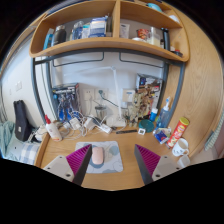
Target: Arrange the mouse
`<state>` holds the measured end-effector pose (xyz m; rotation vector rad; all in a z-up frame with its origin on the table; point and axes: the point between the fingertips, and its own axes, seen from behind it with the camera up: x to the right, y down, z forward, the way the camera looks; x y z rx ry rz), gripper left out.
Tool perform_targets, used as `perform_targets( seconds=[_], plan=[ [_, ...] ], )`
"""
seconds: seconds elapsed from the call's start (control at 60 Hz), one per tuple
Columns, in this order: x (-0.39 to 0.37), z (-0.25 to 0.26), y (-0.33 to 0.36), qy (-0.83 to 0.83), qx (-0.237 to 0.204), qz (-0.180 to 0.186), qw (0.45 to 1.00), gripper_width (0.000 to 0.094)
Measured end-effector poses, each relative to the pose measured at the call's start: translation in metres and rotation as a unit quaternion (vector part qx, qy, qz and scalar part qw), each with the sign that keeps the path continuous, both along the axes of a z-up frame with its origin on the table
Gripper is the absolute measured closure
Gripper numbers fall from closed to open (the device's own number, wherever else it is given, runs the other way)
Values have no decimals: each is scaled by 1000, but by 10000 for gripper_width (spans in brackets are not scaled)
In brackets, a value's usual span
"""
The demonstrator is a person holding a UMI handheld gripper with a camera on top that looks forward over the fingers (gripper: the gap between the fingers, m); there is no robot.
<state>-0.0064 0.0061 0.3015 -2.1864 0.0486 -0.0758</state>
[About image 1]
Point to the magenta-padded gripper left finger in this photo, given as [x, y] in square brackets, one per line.
[60, 166]

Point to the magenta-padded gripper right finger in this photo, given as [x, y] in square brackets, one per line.
[165, 166]

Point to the pink computer mouse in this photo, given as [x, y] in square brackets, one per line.
[98, 155]

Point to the grey mouse pad blue patches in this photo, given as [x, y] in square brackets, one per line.
[113, 156]

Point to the white mug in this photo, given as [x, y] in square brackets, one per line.
[183, 161]
[180, 147]

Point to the blue snack package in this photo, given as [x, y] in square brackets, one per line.
[162, 136]

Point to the plaid pillow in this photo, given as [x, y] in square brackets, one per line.
[30, 153]

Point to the white lotion bottle red pump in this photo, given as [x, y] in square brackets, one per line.
[54, 131]

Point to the red chips can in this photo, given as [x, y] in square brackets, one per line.
[178, 132]

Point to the small white cube clock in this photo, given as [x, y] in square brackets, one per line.
[141, 131]

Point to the teal round container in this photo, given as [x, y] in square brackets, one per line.
[146, 126]

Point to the small white charger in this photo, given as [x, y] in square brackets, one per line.
[75, 123]

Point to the blue spray bottle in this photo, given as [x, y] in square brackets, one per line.
[164, 116]

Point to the black ruler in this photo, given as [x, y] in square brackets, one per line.
[126, 131]

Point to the large white charger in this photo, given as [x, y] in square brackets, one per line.
[89, 122]

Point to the black bag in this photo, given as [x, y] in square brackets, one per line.
[22, 121]

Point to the white power strip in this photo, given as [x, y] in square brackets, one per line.
[105, 128]

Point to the teal blanket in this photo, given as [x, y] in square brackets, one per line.
[6, 136]

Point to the blue robot model kit box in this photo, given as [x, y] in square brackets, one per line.
[66, 101]

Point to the metal cup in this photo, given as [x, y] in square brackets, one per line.
[100, 112]

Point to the colourful model kit box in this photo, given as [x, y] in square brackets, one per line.
[151, 83]

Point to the wooden shelf unit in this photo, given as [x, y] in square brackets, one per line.
[110, 43]

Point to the white wall socket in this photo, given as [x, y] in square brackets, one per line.
[89, 94]

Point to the white wall box blue label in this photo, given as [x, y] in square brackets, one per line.
[128, 95]

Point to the white wall switch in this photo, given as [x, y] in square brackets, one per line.
[18, 86]

